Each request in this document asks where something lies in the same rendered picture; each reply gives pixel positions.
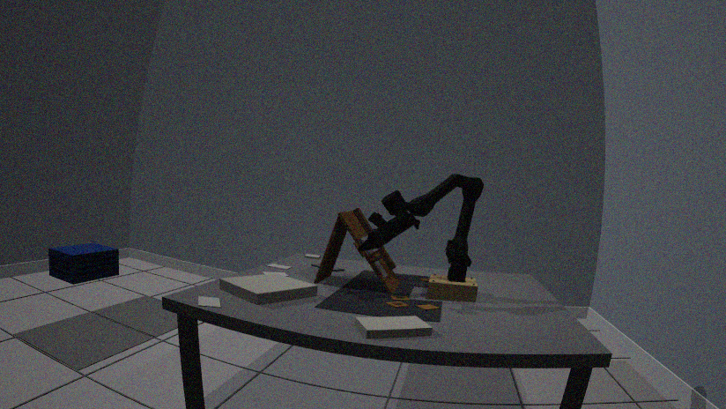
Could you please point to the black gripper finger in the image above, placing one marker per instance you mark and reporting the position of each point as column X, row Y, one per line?
column 367, row 245

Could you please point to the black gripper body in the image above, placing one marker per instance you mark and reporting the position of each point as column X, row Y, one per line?
column 386, row 235

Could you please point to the white paper ticket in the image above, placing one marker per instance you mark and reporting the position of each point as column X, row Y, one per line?
column 380, row 268

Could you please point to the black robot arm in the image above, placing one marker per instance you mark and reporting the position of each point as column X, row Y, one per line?
column 457, row 248

